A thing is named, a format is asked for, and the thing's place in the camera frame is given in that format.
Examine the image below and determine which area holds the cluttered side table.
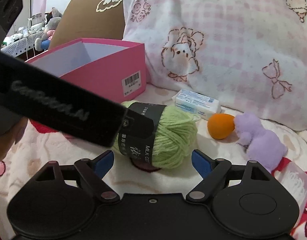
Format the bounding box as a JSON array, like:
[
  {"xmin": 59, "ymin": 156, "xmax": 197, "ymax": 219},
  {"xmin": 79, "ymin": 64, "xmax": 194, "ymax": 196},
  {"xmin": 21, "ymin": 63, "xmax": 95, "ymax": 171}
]
[{"xmin": 1, "ymin": 13, "xmax": 45, "ymax": 57}]

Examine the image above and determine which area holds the white blue tissue pack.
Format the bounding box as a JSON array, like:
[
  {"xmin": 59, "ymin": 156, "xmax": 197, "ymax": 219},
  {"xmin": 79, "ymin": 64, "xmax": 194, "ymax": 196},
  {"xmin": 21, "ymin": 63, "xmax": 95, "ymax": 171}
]
[{"xmin": 172, "ymin": 89, "xmax": 221, "ymax": 120}]

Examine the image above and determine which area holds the purple plush toy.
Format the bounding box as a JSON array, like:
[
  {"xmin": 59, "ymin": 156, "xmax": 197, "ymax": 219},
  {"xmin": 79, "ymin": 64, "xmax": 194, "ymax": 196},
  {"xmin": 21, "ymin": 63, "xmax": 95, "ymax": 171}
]
[{"xmin": 234, "ymin": 112, "xmax": 288, "ymax": 172}]

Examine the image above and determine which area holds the orange makeup sponge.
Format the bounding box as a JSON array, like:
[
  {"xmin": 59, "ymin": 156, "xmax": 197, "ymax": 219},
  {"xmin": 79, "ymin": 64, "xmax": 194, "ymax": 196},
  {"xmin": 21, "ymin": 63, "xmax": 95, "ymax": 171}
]
[{"xmin": 207, "ymin": 113, "xmax": 235, "ymax": 140}]

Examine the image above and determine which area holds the pink checked pillow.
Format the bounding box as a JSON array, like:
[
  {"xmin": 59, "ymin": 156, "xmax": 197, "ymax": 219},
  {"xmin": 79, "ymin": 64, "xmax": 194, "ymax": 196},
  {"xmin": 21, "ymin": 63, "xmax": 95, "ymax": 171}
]
[{"xmin": 123, "ymin": 0, "xmax": 307, "ymax": 131}]

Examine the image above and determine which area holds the green yarn ball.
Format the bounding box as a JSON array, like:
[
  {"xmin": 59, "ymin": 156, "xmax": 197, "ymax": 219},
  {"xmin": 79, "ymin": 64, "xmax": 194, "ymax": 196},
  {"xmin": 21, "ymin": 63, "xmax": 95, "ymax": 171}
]
[{"xmin": 113, "ymin": 100, "xmax": 200, "ymax": 169}]

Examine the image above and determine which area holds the brown cloud pillow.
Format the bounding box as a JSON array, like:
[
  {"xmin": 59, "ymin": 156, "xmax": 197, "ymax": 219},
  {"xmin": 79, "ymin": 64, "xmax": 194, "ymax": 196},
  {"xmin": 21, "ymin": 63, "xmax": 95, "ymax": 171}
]
[{"xmin": 49, "ymin": 0, "xmax": 125, "ymax": 49}]

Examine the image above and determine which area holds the grey plush toy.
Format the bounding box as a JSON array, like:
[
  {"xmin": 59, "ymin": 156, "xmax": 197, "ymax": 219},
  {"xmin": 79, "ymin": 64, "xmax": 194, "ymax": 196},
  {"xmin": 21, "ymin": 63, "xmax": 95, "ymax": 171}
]
[{"xmin": 35, "ymin": 7, "xmax": 62, "ymax": 51}]

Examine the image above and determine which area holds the pink cardboard box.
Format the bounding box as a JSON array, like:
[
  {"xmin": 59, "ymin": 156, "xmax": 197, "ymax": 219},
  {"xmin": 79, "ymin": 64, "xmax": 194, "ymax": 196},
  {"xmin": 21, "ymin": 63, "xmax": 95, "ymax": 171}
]
[{"xmin": 27, "ymin": 38, "xmax": 147, "ymax": 103}]

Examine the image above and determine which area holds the person's left hand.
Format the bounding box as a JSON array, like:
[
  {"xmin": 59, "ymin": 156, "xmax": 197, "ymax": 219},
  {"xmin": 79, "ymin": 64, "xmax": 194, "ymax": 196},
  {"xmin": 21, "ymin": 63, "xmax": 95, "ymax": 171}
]
[{"xmin": 0, "ymin": 118, "xmax": 28, "ymax": 162}]

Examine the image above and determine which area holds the clear plastic swab box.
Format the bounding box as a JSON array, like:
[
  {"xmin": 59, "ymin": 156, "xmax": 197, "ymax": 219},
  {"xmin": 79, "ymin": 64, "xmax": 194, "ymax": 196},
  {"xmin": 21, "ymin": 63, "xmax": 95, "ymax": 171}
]
[{"xmin": 273, "ymin": 162, "xmax": 307, "ymax": 225}]

